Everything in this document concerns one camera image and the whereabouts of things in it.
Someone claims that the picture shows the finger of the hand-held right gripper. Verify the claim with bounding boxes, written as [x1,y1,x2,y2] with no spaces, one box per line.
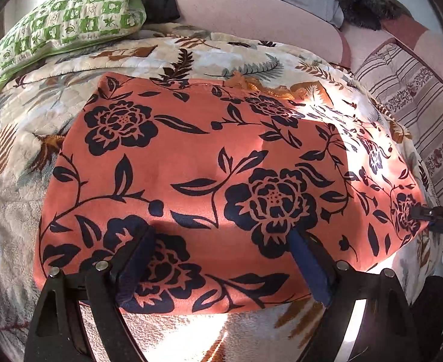
[410,204,443,221]

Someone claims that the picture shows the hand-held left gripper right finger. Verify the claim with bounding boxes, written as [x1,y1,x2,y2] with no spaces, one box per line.
[287,230,418,362]

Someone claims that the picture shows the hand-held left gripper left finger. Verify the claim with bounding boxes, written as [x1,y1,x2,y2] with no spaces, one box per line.
[25,222,156,362]

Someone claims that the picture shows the orange floral shirt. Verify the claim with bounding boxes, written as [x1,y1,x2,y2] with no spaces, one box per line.
[33,70,431,315]

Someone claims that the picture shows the striped floral quilt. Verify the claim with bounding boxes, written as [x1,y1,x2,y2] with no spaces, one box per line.
[353,43,443,205]

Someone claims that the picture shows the leaf print plush blanket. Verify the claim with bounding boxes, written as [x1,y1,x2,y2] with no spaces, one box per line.
[0,21,443,362]

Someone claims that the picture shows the two-tone pink blanket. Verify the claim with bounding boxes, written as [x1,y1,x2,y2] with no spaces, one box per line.
[342,18,443,97]

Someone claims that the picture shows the pink bolster cushion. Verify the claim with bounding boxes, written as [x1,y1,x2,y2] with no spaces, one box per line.
[172,0,353,71]

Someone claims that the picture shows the green checkered pillow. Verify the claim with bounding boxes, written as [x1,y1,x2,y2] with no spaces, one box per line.
[0,0,147,98]

